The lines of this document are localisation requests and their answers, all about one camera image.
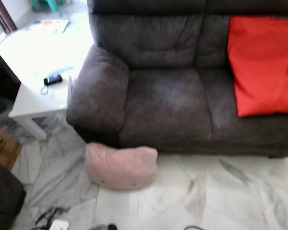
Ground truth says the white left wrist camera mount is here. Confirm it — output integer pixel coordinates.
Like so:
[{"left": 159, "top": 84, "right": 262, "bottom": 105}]
[{"left": 49, "top": 219, "right": 69, "bottom": 230}]

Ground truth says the grey-brown fabric sofa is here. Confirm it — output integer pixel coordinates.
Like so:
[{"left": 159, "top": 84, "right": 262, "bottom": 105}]
[
  {"left": 0, "top": 161, "right": 27, "bottom": 230},
  {"left": 66, "top": 0, "right": 288, "bottom": 159}
]

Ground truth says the taped cardboard box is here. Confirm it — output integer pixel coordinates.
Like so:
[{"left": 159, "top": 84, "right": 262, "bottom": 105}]
[{"left": 0, "top": 122, "right": 22, "bottom": 171}]

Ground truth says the robot left leg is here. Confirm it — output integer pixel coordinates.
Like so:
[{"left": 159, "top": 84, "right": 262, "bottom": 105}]
[{"left": 94, "top": 223, "right": 118, "bottom": 230}]

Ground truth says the red square pillow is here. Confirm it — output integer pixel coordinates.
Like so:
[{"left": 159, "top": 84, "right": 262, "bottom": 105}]
[{"left": 227, "top": 16, "right": 288, "bottom": 118}]

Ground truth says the teal plastic stool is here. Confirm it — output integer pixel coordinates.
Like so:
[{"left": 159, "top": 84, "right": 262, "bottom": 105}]
[{"left": 31, "top": 0, "right": 60, "bottom": 12}]

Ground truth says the white side table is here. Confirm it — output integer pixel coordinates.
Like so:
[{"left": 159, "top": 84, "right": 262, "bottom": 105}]
[{"left": 0, "top": 17, "right": 96, "bottom": 140}]

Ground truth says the printed paper sheet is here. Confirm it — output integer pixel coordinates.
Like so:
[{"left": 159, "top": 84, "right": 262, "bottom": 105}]
[{"left": 38, "top": 19, "right": 69, "bottom": 33}]

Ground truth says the brown door frame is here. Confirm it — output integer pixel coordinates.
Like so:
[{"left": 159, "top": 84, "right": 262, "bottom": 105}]
[{"left": 0, "top": 0, "right": 18, "bottom": 34}]

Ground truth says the dark wooden cabinet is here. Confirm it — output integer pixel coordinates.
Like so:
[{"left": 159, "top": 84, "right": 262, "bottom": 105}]
[{"left": 0, "top": 43, "right": 22, "bottom": 101}]

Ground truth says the pale pink pillow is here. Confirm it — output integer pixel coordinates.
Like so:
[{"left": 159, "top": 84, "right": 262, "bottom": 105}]
[{"left": 84, "top": 142, "right": 159, "bottom": 191}]

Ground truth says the small black corded device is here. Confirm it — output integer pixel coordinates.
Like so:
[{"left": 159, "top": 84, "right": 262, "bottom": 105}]
[{"left": 41, "top": 74, "right": 63, "bottom": 95}]

